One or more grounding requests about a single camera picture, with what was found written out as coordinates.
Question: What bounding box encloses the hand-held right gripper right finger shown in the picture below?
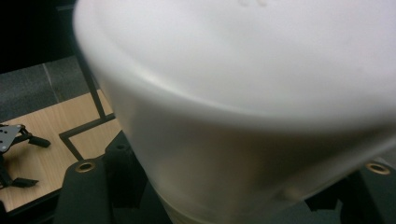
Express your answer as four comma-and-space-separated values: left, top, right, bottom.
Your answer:
304, 172, 362, 213

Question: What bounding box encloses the black metal frame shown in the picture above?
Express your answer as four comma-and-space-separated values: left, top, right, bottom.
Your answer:
58, 46, 117, 161

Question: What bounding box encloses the white plastic cup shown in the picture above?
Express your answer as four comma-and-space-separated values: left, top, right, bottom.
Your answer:
73, 0, 396, 224

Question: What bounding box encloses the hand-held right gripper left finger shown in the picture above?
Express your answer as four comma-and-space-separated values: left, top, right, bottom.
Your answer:
103, 130, 151, 210

